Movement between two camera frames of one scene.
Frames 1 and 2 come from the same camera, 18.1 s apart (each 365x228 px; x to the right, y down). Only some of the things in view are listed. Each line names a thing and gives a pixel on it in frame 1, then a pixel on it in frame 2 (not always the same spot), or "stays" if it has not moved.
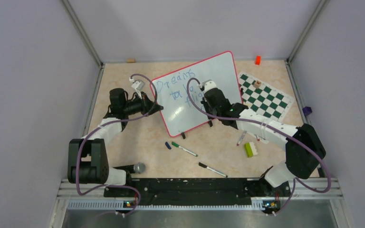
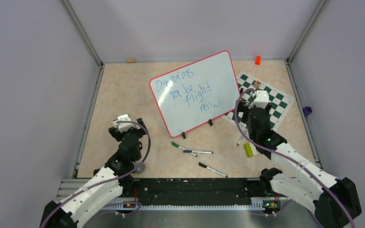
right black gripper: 206,104 → 267,107
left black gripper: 148,106 → 119,135
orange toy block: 258,60 stays
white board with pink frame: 179,112 stays
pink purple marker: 241,137 stays
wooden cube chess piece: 257,83 stays
